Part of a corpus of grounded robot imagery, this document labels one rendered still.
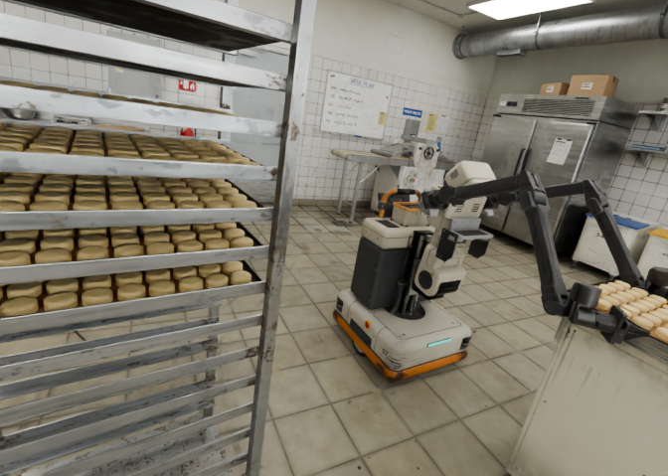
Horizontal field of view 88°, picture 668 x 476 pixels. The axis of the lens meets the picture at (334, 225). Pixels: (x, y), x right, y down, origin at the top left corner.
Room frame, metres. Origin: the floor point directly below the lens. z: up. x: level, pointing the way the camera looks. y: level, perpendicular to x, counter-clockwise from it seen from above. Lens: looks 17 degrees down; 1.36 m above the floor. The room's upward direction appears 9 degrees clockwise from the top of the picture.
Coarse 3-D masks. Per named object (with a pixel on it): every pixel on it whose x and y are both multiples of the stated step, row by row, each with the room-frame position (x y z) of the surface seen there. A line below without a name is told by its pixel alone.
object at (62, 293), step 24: (216, 264) 0.78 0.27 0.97; (240, 264) 0.80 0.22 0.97; (0, 288) 0.55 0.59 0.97; (24, 288) 0.56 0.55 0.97; (48, 288) 0.58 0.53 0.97; (72, 288) 0.59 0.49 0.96; (96, 288) 0.59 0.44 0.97; (120, 288) 0.61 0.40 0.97; (144, 288) 0.63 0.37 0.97; (168, 288) 0.64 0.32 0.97; (192, 288) 0.66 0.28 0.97; (0, 312) 0.49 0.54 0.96; (24, 312) 0.50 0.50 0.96
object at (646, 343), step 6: (582, 306) 1.10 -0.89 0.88; (630, 342) 0.97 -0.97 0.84; (636, 342) 0.96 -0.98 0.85; (642, 342) 0.95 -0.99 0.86; (648, 342) 0.94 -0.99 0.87; (654, 342) 0.93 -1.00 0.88; (660, 342) 0.92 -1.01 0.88; (642, 348) 0.94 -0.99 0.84; (648, 348) 0.93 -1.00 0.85; (654, 348) 0.92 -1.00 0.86; (660, 348) 0.91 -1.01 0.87; (666, 348) 0.90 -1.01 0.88; (654, 354) 0.92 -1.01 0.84; (660, 354) 0.91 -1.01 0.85; (666, 354) 0.90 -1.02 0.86; (666, 360) 0.89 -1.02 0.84
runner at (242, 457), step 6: (234, 456) 0.73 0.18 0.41; (240, 456) 0.71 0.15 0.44; (246, 456) 0.73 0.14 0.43; (222, 462) 0.71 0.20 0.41; (228, 462) 0.70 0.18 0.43; (234, 462) 0.71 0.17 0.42; (240, 462) 0.72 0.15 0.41; (210, 468) 0.67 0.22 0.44; (216, 468) 0.68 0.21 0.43; (222, 468) 0.69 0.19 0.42; (228, 468) 0.70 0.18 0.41; (192, 474) 0.67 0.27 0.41; (198, 474) 0.65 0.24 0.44; (204, 474) 0.66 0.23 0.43; (210, 474) 0.67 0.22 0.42; (216, 474) 0.68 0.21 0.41
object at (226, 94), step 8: (232, 0) 1.07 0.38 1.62; (224, 56) 1.07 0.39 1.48; (232, 56) 1.08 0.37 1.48; (224, 88) 1.07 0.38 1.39; (232, 88) 1.08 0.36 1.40; (224, 96) 1.07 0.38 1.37; (232, 96) 1.08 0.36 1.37; (224, 104) 1.07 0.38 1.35; (224, 136) 1.07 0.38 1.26; (216, 312) 1.08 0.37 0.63; (216, 336) 1.08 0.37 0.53; (208, 352) 1.07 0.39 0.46; (216, 352) 1.08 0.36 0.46; (208, 376) 1.07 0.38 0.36; (208, 408) 1.07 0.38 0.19
